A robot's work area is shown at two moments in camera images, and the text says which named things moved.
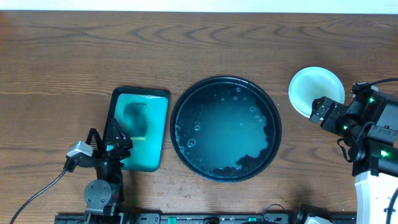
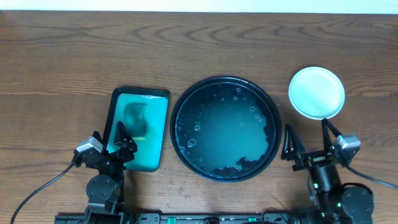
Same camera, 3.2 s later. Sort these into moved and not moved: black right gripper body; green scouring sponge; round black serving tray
Moved: black right gripper body
Not moved: green scouring sponge; round black serving tray
